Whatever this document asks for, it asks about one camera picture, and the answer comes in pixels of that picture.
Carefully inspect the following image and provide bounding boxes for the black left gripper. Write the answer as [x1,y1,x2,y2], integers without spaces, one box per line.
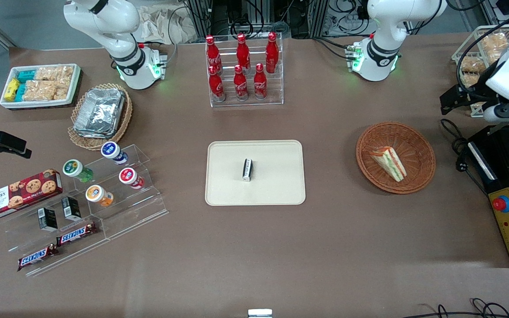
[440,83,494,116]

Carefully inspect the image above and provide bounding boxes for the triangular sandwich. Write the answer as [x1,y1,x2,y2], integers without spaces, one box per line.
[369,147,408,182]

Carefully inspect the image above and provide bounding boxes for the brown round wicker basket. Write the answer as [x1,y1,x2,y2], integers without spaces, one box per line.
[356,122,436,195]

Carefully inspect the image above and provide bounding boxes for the light woven oval basket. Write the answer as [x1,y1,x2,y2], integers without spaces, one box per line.
[68,83,133,151]

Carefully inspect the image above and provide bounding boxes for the beige plastic serving tray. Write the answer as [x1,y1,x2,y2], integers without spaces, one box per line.
[205,140,306,206]

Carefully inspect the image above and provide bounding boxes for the bagged cracker pack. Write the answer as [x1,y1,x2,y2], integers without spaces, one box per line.
[460,56,487,87]
[480,33,509,63]

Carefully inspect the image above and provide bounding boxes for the red Walkers cookie box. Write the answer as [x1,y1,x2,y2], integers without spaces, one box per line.
[0,169,63,222]

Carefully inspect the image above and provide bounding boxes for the yellow snack packet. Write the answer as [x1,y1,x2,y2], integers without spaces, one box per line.
[4,79,20,102]

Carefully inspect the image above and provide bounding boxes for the metal machine lever rod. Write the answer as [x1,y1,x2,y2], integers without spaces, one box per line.
[486,121,509,136]

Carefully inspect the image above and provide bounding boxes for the clear rice cracker pack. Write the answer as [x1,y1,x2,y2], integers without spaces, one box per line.
[24,80,57,102]
[54,79,72,100]
[34,65,74,83]

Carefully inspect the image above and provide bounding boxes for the small bottle green cap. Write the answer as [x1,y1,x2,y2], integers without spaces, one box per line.
[62,159,94,183]

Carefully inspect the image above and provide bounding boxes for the small black carton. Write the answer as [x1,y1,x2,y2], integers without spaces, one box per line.
[38,208,58,233]
[61,197,82,222]

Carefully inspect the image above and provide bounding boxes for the white rectangular snack bin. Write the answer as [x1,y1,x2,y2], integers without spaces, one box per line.
[0,64,83,110]

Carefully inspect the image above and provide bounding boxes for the stack of foil trays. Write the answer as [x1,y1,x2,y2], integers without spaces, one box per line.
[73,88,126,140]

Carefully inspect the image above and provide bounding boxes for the small bottle orange cap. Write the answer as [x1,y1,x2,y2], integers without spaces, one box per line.
[85,185,115,208]

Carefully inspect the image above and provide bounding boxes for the black sealing machine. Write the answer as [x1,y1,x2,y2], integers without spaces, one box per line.
[467,125,509,269]

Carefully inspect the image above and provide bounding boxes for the small bottle blue cap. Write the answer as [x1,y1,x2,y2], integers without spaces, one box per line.
[101,141,129,166]

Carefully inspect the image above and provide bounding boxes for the Snickers chocolate bar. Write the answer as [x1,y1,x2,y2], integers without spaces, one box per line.
[17,244,60,272]
[56,222,99,247]

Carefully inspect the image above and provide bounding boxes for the red emergency stop button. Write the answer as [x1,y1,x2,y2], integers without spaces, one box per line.
[492,194,509,214]

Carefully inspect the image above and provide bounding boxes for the small bottle red cap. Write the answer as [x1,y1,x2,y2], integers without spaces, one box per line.
[119,168,145,190]

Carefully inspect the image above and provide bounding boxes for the clear acrylic stepped stand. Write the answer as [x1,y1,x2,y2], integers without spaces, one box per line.
[0,144,169,278]

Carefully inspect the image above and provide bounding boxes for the red cola bottle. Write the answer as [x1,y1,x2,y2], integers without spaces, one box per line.
[236,34,251,71]
[254,63,268,100]
[265,32,280,74]
[205,35,222,74]
[209,65,226,102]
[233,64,249,101]

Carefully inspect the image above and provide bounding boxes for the crumpled beige paper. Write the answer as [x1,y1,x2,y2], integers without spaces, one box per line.
[139,4,198,45]

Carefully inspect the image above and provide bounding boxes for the clear acrylic bottle rack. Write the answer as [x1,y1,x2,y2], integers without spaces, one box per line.
[205,32,284,108]

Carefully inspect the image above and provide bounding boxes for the black power cable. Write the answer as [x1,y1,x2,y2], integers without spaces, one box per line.
[440,118,490,196]

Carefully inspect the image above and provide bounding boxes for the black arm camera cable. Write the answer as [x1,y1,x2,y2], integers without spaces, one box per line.
[459,20,509,91]

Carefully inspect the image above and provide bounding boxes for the black floor cables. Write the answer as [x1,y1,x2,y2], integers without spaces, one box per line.
[403,298,509,318]

